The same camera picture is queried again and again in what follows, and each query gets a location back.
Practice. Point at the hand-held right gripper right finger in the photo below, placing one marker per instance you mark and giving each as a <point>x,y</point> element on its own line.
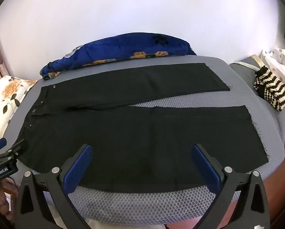
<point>205,169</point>

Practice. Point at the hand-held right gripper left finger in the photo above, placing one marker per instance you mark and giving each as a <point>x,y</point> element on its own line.
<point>78,169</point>

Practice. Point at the black pants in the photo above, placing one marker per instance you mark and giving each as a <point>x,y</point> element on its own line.
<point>132,136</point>

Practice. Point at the person's left hand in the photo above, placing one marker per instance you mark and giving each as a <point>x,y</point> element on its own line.
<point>3,204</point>

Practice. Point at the white orange floral pillow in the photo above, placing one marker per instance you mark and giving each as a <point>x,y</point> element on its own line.
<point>6,95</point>

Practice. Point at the grey mesh mat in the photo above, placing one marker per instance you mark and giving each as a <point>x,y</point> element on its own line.
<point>144,202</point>

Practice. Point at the black cream striped knit pouch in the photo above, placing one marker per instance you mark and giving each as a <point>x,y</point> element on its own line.
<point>273,88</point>

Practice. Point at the blue paw print blanket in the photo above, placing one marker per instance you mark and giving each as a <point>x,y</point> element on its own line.
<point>113,47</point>

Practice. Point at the white dotted cloth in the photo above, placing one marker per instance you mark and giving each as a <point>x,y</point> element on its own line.
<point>283,62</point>

